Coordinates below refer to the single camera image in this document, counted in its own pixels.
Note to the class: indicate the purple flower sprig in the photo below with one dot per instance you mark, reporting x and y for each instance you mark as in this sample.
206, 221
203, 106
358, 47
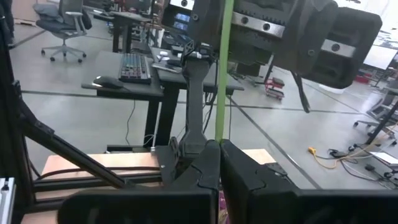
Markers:
221, 93

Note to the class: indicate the black computer mouse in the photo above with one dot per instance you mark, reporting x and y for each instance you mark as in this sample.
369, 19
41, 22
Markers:
108, 82

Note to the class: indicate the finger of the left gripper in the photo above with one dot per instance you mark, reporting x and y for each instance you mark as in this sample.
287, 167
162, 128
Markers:
360, 71
298, 18

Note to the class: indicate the black keyboard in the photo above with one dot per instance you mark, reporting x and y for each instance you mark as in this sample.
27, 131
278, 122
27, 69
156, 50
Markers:
134, 68

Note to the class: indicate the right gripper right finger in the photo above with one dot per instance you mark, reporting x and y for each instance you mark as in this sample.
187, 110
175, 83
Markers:
295, 207

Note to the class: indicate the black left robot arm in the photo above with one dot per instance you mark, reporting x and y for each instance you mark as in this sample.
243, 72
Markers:
194, 102

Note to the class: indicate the red rolling stool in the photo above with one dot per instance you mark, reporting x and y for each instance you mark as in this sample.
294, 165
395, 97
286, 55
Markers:
274, 83

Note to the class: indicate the black desk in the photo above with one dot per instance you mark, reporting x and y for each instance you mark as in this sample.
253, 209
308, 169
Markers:
105, 62
124, 18

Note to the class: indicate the grey office chair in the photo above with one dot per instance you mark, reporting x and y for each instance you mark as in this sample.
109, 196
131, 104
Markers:
62, 26

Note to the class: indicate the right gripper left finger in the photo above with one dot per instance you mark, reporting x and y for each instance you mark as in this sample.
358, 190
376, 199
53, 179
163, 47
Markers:
155, 205

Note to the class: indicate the black table frame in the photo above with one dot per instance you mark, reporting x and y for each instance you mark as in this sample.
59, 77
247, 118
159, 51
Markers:
77, 157

